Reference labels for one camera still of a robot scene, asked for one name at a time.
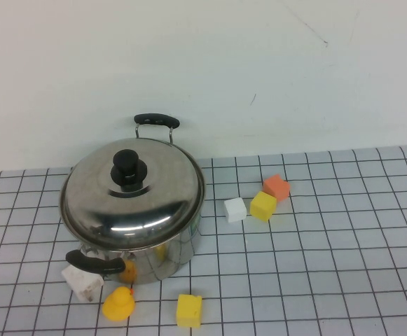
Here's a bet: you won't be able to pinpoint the steel lid black knob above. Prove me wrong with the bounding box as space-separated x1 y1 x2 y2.
59 136 206 252

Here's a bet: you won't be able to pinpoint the white foam cube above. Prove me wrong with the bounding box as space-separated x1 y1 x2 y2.
223 197 248 223

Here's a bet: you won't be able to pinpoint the yellow foam cube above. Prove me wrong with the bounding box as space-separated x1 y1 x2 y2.
249 190 278 223

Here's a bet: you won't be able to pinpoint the orange foam cube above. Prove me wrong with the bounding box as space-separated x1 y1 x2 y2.
262 174 291 202

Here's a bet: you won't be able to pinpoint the yellow notched foam block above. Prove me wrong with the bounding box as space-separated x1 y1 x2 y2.
176 293 203 329

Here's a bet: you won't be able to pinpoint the yellow rubber duck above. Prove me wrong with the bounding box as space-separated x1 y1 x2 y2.
102 286 136 322

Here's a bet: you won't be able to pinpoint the white crumpled block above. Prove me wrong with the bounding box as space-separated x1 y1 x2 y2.
61 265 105 302

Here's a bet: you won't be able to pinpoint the stainless steel pot black handles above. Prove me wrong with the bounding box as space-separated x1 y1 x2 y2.
59 112 207 285

